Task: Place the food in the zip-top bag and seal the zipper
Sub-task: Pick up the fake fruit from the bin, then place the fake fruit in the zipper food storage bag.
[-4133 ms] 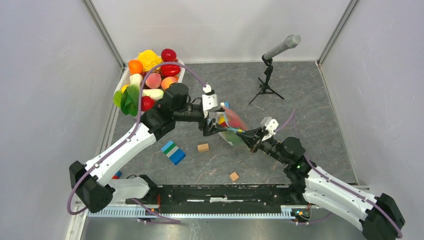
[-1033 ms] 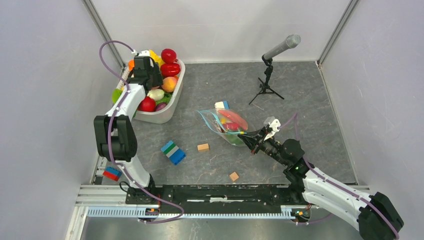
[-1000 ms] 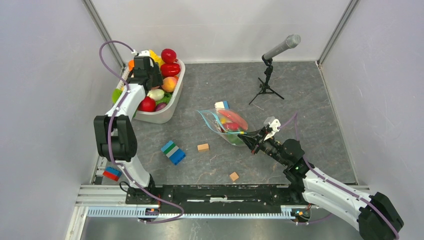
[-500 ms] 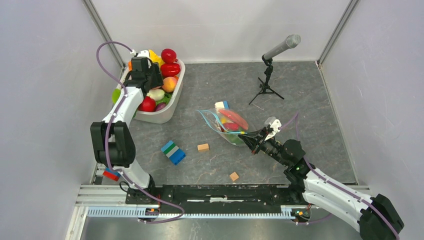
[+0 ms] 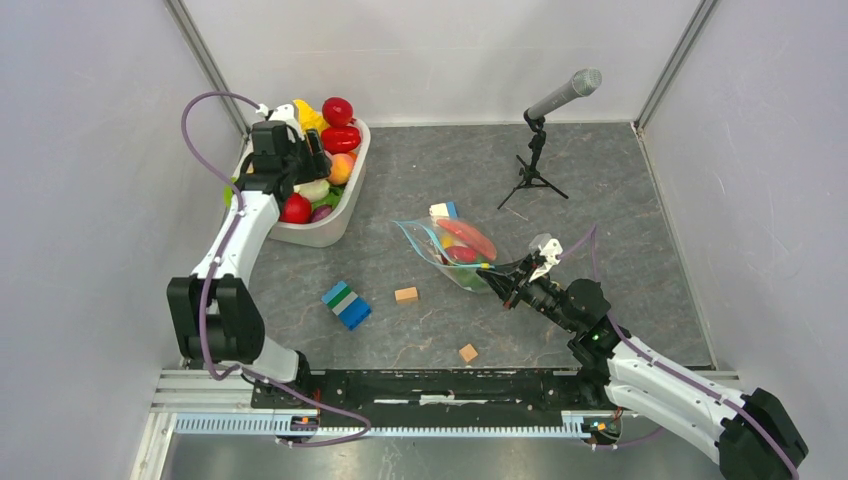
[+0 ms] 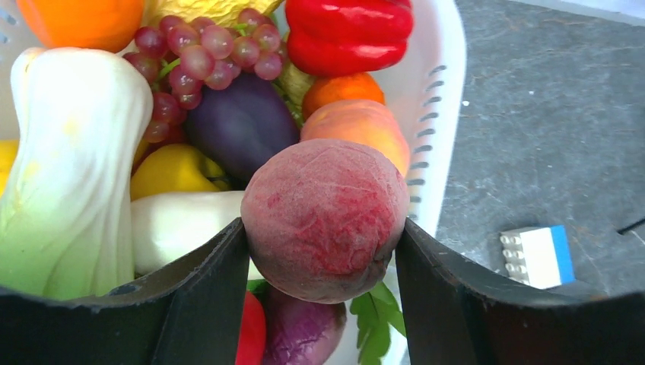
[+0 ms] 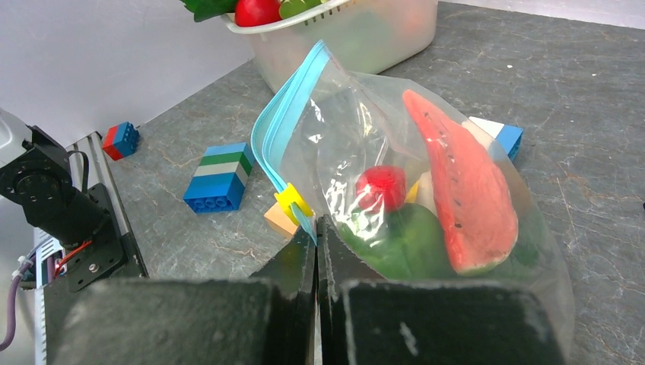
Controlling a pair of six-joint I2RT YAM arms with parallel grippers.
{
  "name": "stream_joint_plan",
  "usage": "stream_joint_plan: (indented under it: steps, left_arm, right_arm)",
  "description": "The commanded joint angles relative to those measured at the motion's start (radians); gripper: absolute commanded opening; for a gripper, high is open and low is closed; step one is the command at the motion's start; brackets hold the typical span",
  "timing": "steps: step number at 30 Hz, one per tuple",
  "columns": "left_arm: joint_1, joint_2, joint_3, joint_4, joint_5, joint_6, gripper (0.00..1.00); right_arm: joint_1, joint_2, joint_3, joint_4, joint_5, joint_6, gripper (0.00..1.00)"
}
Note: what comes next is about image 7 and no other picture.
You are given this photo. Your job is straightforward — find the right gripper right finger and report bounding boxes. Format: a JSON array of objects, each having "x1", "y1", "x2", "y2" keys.
[{"x1": 317, "y1": 216, "x2": 564, "y2": 364}]

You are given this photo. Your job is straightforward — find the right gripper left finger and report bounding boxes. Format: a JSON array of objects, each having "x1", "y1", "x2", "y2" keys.
[{"x1": 47, "y1": 230, "x2": 316, "y2": 364}]

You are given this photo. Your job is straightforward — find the green toy bell pepper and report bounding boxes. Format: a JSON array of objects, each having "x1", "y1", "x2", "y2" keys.
[{"x1": 338, "y1": 203, "x2": 457, "y2": 280}]

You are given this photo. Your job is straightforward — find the small red toy chili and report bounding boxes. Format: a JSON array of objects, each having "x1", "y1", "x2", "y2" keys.
[{"x1": 355, "y1": 165, "x2": 407, "y2": 212}]

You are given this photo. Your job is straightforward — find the white toy radish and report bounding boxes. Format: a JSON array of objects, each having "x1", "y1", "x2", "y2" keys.
[{"x1": 415, "y1": 171, "x2": 437, "y2": 216}]

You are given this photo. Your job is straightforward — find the clear zip top bag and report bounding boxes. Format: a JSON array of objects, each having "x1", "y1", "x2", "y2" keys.
[{"x1": 250, "y1": 42, "x2": 574, "y2": 354}]

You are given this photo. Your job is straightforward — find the pink toy watermelon slice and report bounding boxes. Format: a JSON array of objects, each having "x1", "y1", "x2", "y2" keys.
[{"x1": 402, "y1": 90, "x2": 519, "y2": 276}]

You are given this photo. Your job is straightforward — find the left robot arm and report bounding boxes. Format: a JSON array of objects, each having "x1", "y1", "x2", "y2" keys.
[{"x1": 1, "y1": 110, "x2": 148, "y2": 292}]

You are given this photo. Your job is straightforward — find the long wooden block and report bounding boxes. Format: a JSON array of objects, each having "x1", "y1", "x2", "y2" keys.
[{"x1": 264, "y1": 202, "x2": 298, "y2": 240}]

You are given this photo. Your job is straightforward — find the blue green white brick stack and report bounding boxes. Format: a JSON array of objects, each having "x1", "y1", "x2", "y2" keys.
[{"x1": 183, "y1": 142, "x2": 255, "y2": 214}]

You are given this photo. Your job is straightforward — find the red blue brick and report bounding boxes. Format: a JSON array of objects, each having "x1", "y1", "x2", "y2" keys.
[{"x1": 102, "y1": 122, "x2": 140, "y2": 160}]

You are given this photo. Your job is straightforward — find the white plastic basket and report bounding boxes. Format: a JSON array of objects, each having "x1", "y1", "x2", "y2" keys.
[{"x1": 222, "y1": 0, "x2": 438, "y2": 92}]

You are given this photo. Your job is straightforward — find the red toy tomato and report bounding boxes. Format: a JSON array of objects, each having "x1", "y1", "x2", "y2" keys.
[{"x1": 235, "y1": 0, "x2": 281, "y2": 27}]

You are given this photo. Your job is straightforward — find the green leafy toy vegetable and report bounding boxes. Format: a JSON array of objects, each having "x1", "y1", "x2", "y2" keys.
[{"x1": 181, "y1": 0, "x2": 238, "y2": 23}]

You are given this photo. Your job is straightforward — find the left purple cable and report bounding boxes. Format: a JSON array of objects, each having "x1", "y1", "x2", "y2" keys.
[{"x1": 0, "y1": 256, "x2": 33, "y2": 354}]

